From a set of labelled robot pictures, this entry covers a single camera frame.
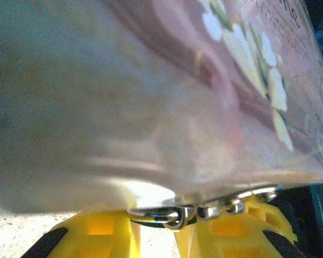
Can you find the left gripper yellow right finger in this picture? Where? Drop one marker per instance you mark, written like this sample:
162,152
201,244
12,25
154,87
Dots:
231,239

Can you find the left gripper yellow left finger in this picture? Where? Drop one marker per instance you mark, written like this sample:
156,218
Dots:
102,239

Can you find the pink illustrated tin box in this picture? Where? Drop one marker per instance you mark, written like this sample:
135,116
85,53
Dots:
150,107

